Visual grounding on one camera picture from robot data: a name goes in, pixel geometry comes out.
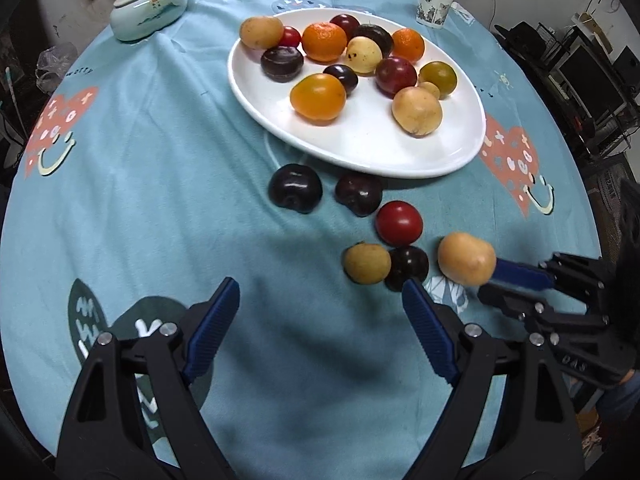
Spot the orange yellow tomato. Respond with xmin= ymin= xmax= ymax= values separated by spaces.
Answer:
xmin=290 ymin=73 xmax=347 ymax=122

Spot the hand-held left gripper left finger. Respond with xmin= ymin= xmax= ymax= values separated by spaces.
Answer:
xmin=55 ymin=276 xmax=241 ymax=480

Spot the teal printed tablecloth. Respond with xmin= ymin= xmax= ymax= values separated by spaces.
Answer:
xmin=0 ymin=0 xmax=603 ymax=480

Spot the dark red plum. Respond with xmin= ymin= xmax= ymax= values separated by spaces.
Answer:
xmin=329 ymin=14 xmax=361 ymax=36
xmin=375 ymin=56 xmax=418 ymax=98

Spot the large beige round fruit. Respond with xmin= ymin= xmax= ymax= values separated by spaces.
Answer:
xmin=391 ymin=86 xmax=444 ymax=137

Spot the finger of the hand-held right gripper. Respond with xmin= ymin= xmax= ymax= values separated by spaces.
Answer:
xmin=477 ymin=282 xmax=608 ymax=331
xmin=492 ymin=252 xmax=616 ymax=306

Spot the orange mandarin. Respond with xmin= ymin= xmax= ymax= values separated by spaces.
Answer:
xmin=391 ymin=27 xmax=426 ymax=62
xmin=302 ymin=21 xmax=348 ymax=63

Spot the tan oval fruit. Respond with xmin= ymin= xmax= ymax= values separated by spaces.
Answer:
xmin=438 ymin=232 xmax=497 ymax=286
xmin=239 ymin=16 xmax=284 ymax=51

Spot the pale beige round fruit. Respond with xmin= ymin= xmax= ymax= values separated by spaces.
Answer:
xmin=345 ymin=36 xmax=383 ymax=74

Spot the pale green lidded ceramic dish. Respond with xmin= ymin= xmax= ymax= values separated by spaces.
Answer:
xmin=110 ymin=0 xmax=188 ymax=42

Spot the patterned paper cup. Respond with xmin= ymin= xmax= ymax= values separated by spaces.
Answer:
xmin=416 ymin=0 xmax=457 ymax=29

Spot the black shelf with electronics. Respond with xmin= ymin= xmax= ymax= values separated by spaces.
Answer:
xmin=492 ymin=10 xmax=640 ymax=161

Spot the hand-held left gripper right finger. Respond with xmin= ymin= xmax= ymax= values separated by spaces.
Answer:
xmin=401 ymin=278 xmax=586 ymax=480

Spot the white oval plate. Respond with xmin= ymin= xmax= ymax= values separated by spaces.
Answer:
xmin=227 ymin=8 xmax=487 ymax=179

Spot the green yellow tomato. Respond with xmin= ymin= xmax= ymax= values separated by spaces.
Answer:
xmin=418 ymin=61 xmax=457 ymax=97

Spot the clear plastic bag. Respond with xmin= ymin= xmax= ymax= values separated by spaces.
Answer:
xmin=37 ymin=42 xmax=78 ymax=93

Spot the dark ribbed fruit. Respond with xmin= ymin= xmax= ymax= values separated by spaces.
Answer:
xmin=260 ymin=46 xmax=305 ymax=82
xmin=352 ymin=24 xmax=394 ymax=58

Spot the small tan round fruit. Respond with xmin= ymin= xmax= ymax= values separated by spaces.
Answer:
xmin=342 ymin=242 xmax=392 ymax=285

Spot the dark purple plum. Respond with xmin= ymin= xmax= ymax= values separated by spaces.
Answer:
xmin=334 ymin=172 xmax=384 ymax=218
xmin=322 ymin=64 xmax=359 ymax=96
xmin=268 ymin=163 xmax=322 ymax=215
xmin=385 ymin=245 xmax=430 ymax=292

